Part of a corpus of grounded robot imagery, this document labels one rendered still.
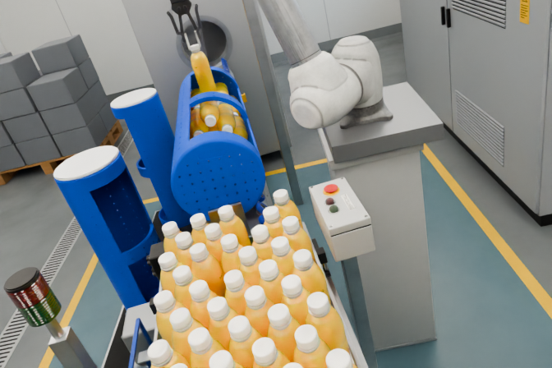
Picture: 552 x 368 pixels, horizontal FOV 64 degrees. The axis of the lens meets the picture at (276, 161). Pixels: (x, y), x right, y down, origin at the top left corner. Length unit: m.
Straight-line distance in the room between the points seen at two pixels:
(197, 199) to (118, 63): 5.46
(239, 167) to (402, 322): 1.08
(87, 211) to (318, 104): 1.14
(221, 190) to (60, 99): 3.61
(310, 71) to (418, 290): 1.05
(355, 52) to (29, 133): 4.13
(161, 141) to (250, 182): 1.44
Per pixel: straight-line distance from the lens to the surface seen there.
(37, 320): 1.00
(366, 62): 1.45
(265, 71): 2.67
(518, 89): 2.53
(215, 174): 1.32
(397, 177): 1.58
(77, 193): 1.97
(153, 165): 2.76
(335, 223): 1.03
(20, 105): 5.00
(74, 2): 6.71
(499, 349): 2.18
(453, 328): 2.23
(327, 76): 1.30
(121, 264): 2.14
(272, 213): 1.08
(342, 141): 1.45
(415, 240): 1.76
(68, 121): 4.89
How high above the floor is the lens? 1.72
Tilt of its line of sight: 28 degrees down
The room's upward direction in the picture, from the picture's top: 15 degrees counter-clockwise
